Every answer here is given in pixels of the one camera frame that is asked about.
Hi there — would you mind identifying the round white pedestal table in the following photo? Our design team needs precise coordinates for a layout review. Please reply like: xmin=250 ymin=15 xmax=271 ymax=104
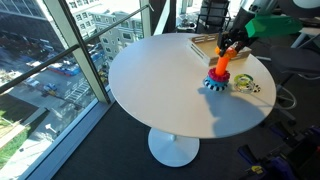
xmin=109 ymin=33 xmax=276 ymax=167

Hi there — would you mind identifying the orange stacking stand post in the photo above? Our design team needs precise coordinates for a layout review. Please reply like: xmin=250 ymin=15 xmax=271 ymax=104
xmin=215 ymin=57 xmax=230 ymax=76

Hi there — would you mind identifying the blue ring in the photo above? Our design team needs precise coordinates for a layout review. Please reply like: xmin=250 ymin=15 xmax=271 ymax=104
xmin=204 ymin=75 xmax=230 ymax=88

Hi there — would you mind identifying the black and white striped base ring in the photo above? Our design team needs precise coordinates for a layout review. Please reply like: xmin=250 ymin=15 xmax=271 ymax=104
xmin=202 ymin=78 xmax=230 ymax=93

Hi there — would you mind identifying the black office chair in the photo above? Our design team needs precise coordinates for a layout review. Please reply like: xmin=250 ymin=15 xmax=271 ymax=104
xmin=195 ymin=0 xmax=231 ymax=34

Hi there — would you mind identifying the lime green toothed ring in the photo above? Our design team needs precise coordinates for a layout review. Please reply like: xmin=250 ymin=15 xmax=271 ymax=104
xmin=233 ymin=73 xmax=254 ymax=84

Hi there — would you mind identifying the orange bumpy ring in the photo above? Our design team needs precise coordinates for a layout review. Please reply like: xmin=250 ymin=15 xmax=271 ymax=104
xmin=214 ymin=45 xmax=238 ymax=60

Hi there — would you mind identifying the clear bead-filled ring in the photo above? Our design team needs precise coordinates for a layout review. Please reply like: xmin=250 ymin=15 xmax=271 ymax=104
xmin=233 ymin=77 xmax=257 ymax=94

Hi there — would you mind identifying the wooden slatted tray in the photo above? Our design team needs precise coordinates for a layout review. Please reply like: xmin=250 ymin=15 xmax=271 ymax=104
xmin=185 ymin=32 xmax=253 ymax=67

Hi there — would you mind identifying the magenta ridged ring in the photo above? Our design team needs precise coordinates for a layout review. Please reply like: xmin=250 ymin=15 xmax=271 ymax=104
xmin=207 ymin=67 xmax=231 ymax=83

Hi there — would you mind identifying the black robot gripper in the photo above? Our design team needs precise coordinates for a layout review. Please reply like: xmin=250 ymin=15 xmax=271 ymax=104
xmin=217 ymin=29 xmax=250 ymax=55

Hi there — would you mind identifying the black bag with clamps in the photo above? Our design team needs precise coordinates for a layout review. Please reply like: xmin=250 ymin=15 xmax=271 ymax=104
xmin=238 ymin=125 xmax=320 ymax=180

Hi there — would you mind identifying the robot arm with green cover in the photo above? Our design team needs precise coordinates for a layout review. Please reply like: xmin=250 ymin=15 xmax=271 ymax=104
xmin=216 ymin=0 xmax=302 ymax=57

